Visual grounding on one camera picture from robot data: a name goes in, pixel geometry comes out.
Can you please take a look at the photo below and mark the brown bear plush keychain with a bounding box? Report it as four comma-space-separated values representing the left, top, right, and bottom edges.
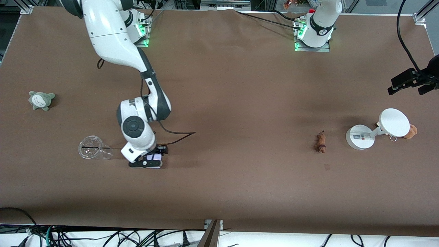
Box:
389, 124, 418, 142

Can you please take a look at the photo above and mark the small brown lion statue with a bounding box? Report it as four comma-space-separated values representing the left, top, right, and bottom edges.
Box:
315, 130, 327, 154

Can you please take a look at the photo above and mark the brown table cover sheet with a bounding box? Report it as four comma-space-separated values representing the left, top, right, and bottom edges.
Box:
0, 6, 439, 237

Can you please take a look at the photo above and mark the short black base cable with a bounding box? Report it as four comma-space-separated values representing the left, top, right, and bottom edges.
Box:
273, 10, 299, 22

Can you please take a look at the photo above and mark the white round desk lamp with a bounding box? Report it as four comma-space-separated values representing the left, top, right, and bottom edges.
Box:
345, 108, 411, 151

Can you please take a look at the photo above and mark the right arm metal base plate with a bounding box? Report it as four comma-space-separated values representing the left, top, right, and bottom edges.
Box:
132, 15, 150, 48

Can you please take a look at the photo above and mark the grey Totoro plush toy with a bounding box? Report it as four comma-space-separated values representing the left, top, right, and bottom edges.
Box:
28, 91, 56, 111

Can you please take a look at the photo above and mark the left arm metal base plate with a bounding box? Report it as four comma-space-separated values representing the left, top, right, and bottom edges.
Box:
294, 19, 331, 52

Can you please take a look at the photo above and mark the black right base cable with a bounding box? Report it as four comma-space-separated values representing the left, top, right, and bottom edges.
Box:
132, 0, 165, 21

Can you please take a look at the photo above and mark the aluminium frame extrusion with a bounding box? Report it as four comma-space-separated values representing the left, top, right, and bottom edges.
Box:
417, 0, 439, 19

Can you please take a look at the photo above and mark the grey metal box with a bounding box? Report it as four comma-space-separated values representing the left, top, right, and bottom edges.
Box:
201, 0, 251, 11

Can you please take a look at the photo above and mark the grey brown support beam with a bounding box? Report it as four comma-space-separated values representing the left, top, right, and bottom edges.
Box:
197, 220, 222, 247

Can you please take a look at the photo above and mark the black floor cable arc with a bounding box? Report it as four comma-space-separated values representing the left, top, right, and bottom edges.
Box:
0, 207, 42, 247

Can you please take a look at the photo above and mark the clear plastic cup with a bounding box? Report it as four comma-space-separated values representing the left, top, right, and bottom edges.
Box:
78, 135, 114, 160

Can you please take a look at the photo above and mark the long black base cable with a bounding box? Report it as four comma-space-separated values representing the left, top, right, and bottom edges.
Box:
235, 11, 304, 31

